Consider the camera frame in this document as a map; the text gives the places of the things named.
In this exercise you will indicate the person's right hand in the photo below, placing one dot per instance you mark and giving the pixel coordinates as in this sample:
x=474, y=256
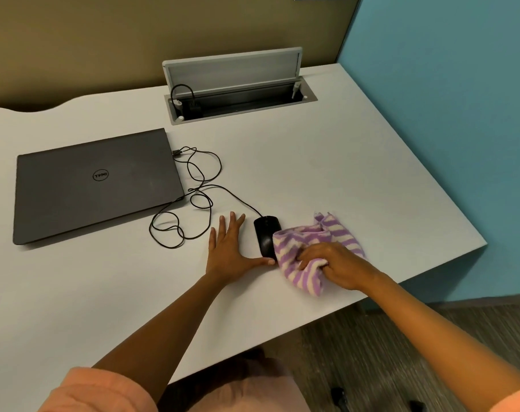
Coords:
x=339, y=265

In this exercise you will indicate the person's left hand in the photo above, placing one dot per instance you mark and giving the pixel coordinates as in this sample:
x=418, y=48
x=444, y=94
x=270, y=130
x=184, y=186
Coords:
x=225, y=257

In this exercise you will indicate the person's left thumb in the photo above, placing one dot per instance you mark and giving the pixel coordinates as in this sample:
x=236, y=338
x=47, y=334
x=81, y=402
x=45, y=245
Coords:
x=260, y=262

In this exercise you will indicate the person's right fingers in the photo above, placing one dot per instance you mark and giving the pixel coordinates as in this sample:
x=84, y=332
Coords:
x=312, y=257

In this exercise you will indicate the person's left middle finger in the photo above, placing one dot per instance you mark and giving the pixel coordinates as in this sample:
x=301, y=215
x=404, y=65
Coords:
x=231, y=222

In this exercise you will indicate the purple white striped cloth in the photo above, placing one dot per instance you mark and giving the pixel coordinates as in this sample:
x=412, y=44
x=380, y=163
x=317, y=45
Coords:
x=305, y=244

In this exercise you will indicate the person's right forearm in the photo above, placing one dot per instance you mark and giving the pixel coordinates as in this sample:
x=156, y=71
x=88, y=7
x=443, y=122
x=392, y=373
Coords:
x=449, y=334

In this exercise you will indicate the person's left forearm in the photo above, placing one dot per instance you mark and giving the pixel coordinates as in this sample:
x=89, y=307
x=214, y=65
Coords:
x=157, y=334

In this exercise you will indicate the black computer mouse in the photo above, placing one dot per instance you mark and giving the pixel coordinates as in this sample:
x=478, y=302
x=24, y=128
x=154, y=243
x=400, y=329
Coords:
x=265, y=235

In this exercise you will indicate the black shoe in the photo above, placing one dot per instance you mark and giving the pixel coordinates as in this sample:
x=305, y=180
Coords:
x=339, y=398

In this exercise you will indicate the dark grey closed laptop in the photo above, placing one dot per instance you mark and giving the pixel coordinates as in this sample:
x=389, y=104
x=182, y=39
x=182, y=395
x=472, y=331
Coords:
x=92, y=184

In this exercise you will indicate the pink garment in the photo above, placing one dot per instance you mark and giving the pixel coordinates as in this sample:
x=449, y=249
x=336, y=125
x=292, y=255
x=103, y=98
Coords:
x=101, y=392

